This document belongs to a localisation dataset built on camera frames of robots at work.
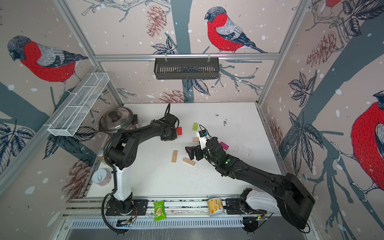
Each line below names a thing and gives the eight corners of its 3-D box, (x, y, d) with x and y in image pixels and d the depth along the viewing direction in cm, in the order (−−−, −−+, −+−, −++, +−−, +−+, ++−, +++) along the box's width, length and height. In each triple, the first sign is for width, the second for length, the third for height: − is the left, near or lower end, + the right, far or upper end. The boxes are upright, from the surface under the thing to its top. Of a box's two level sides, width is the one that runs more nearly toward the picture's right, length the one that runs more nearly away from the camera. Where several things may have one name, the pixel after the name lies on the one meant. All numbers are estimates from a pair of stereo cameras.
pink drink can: (94, 186, 83) (88, 182, 78) (100, 173, 88) (94, 169, 83) (108, 186, 83) (103, 182, 78) (113, 173, 88) (108, 169, 83)
